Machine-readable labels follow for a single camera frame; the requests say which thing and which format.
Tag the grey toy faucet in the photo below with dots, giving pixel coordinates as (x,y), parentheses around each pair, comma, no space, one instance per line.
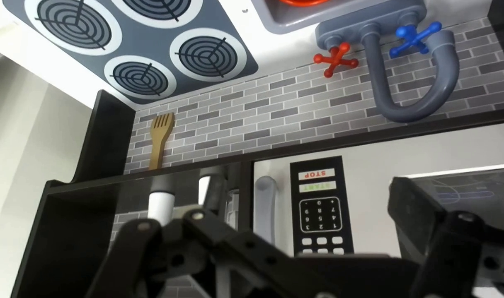
(411,112)

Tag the grey brick backsplash panel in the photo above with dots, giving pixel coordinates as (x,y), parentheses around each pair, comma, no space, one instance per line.
(290,104)

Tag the grey sink basin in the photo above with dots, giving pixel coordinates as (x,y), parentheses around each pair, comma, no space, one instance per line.
(373,13)

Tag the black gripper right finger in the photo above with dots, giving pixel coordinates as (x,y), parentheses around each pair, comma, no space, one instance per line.
(461,253)

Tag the toy microwave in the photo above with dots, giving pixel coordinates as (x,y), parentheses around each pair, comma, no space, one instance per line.
(368,208)

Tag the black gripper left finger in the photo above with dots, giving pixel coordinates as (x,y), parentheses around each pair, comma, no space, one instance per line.
(133,248)

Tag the dark red bowl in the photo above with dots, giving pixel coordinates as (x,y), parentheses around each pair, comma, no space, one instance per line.
(302,2)

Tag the wooden spatula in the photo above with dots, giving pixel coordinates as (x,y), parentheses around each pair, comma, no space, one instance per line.
(161,137)

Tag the black toy kitchen cabinet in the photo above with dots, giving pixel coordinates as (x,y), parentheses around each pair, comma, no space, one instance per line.
(104,132)

